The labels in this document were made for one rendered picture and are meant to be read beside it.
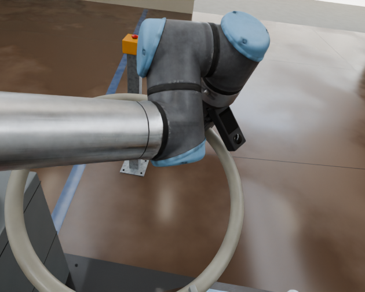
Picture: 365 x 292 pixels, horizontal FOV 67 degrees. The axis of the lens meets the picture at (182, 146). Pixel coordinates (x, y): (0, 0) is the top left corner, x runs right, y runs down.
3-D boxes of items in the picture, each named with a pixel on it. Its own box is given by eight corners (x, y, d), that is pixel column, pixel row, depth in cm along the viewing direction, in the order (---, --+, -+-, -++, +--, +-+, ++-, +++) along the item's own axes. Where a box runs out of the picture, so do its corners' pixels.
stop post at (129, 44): (149, 160, 241) (154, 34, 171) (143, 176, 226) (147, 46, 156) (126, 156, 242) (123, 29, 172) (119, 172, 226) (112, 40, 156)
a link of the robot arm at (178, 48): (144, 82, 40) (223, 83, 43) (139, 3, 40) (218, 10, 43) (136, 96, 49) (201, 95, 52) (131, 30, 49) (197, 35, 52)
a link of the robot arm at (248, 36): (213, 3, 45) (266, 8, 48) (193, 59, 56) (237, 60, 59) (227, 45, 41) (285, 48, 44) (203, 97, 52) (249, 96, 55)
